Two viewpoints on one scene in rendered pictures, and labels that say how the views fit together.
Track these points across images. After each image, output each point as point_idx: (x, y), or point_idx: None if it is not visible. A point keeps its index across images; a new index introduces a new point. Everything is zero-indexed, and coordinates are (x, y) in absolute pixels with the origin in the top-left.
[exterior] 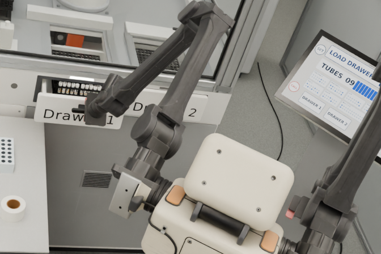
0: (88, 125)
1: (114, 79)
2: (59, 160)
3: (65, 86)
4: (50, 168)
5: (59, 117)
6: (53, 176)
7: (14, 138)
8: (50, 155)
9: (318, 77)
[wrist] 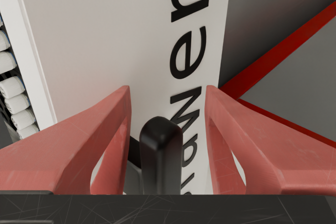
0: (220, 28)
1: None
2: None
3: (38, 129)
4: None
5: (186, 174)
6: None
7: None
8: (247, 11)
9: None
